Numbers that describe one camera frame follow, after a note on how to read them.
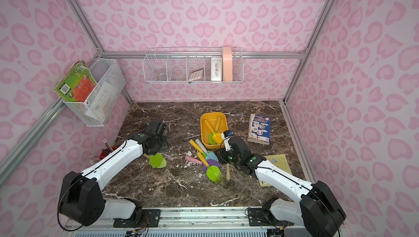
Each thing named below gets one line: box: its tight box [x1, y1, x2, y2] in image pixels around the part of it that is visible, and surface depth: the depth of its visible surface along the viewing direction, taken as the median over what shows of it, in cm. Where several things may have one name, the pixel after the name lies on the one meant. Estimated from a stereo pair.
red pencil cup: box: [99, 146, 118, 160], surface depth 85 cm
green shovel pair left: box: [142, 152, 167, 169], surface depth 92 cm
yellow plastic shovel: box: [203, 119, 224, 145], surface depth 103 cm
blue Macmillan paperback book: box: [247, 113, 272, 146], surface depth 103 cm
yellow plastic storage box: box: [200, 111, 229, 150], surface depth 105 cm
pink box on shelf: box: [222, 45, 233, 82], surface depth 84 cm
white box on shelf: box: [210, 56, 223, 82], surface depth 95 cm
